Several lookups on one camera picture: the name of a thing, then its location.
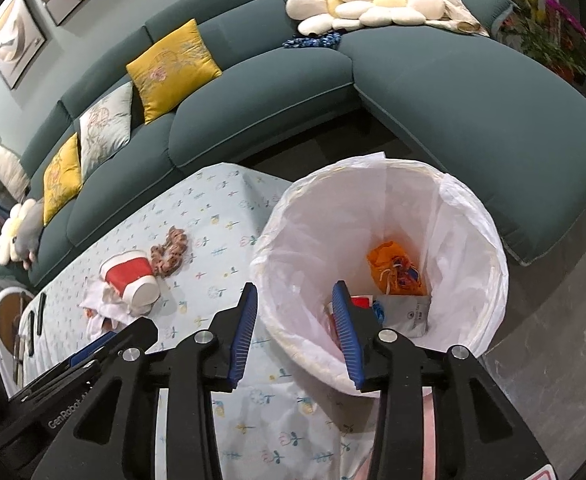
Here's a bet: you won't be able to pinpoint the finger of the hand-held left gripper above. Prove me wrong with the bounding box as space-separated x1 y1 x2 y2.
80 317 160 368
23 332 118 391

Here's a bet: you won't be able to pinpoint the large red paper cup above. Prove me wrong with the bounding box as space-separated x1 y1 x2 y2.
98 252 158 317

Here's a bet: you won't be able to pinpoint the small yellow embroidered cushion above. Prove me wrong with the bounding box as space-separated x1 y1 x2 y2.
42 132 84 228

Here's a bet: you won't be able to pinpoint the white panda plush toy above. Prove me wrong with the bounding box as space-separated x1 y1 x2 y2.
0 133 32 203

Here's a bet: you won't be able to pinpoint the small framed wall picture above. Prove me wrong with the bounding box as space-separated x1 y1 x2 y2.
0 0 48 91

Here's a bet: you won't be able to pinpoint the white crumpled tissue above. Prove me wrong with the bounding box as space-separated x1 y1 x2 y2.
78 280 141 341

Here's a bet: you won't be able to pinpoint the potted flower plants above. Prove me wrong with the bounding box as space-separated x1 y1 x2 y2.
510 0 586 83

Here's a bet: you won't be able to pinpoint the white round chair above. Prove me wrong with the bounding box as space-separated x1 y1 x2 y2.
0 286 41 396

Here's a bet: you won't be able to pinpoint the orange drawstring bag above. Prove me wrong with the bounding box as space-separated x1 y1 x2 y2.
366 241 424 296

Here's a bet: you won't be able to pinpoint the light blue floral tablecloth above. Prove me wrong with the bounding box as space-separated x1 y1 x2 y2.
10 161 374 480

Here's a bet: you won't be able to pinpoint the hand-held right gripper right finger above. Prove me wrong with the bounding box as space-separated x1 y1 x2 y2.
330 280 561 480

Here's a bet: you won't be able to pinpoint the blue beaded mat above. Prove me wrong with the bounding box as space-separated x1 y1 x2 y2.
282 30 344 52

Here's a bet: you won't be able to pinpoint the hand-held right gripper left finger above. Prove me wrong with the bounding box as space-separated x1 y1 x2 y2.
32 282 258 480

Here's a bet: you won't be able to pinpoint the white plastic packet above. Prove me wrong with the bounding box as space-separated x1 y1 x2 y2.
373 294 432 338

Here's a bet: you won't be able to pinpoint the pink patterned scrunchie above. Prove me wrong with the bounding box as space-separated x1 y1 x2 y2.
150 226 188 276

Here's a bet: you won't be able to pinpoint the small white flower cushion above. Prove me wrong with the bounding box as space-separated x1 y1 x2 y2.
0 198 38 266

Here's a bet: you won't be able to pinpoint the small red paper cup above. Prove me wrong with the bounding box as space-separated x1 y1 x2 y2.
327 295 374 351

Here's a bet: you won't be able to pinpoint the bin with white liner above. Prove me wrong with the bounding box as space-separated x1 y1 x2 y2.
249 154 510 400

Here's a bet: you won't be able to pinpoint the large yellow embroidered cushion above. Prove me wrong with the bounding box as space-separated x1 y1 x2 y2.
125 18 222 125

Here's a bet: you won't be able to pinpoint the teal fabric sofa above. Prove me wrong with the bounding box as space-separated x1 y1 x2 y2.
0 0 586 291

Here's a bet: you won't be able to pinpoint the grey embroidered cushion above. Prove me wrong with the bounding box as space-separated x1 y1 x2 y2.
79 81 134 178

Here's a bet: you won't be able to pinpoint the beige quilted blanket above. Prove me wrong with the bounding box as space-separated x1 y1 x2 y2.
423 0 491 38

